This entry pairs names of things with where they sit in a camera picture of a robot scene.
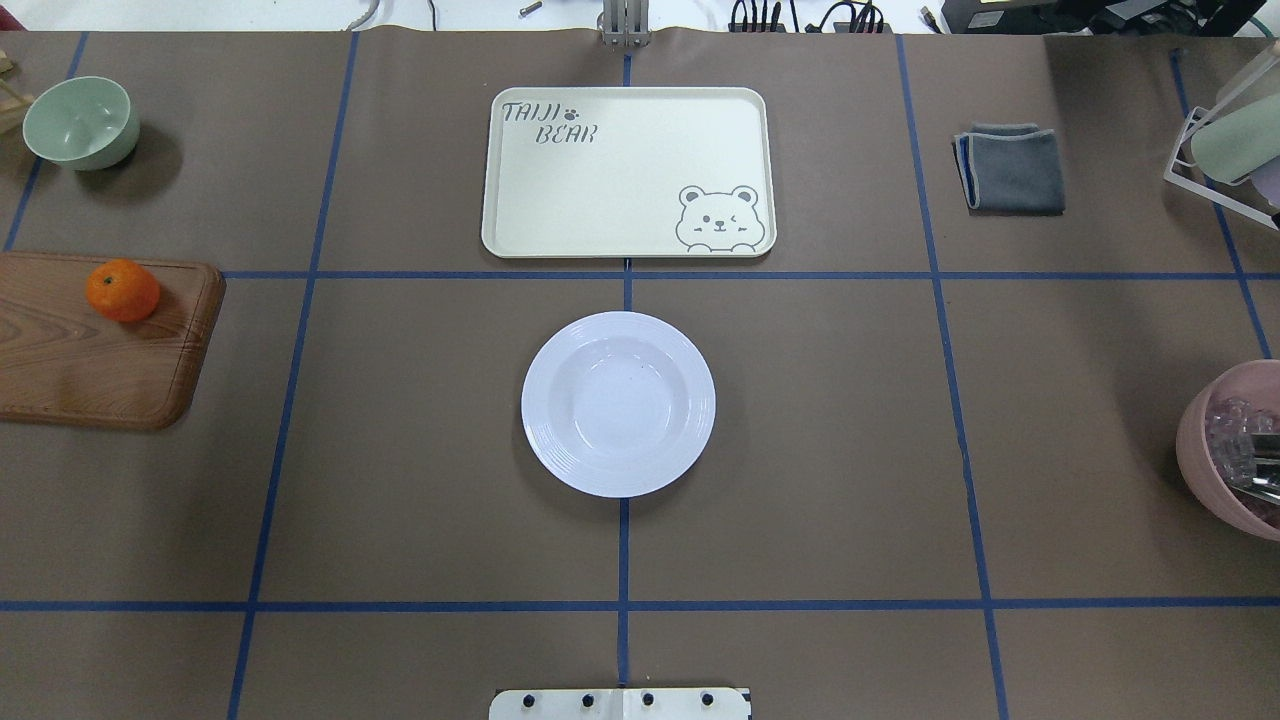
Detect green cup on rack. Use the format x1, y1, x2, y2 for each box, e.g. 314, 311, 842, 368
1190, 94, 1279, 183

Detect green bowl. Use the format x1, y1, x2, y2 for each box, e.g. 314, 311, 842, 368
22, 76, 141, 172

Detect lilac cup on rack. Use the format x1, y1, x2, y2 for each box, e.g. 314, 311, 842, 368
1249, 158, 1280, 209

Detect folded grey cloth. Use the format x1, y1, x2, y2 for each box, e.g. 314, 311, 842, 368
952, 123, 1066, 217

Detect cream bear print tray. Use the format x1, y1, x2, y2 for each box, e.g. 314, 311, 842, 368
480, 87, 778, 259

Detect wooden mug rack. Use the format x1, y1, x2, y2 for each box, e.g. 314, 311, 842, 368
1, 51, 35, 135

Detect pink bowl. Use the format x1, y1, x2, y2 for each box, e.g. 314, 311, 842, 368
1175, 359, 1279, 543

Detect orange mandarin fruit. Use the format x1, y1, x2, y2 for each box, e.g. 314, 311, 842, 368
84, 258, 163, 323

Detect white wire cup rack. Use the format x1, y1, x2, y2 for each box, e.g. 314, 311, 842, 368
1164, 42, 1280, 231

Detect wooden cutting board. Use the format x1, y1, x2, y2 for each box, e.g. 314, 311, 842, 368
1, 252, 227, 430

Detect aluminium frame post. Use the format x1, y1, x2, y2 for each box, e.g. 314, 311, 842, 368
598, 0, 652, 50

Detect white round plate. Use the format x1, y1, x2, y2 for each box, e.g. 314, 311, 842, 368
520, 311, 717, 498

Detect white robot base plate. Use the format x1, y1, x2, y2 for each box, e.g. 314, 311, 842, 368
488, 687, 753, 719

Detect clear ice cubes in bowl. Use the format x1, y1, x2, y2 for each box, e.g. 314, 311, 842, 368
1204, 397, 1279, 527

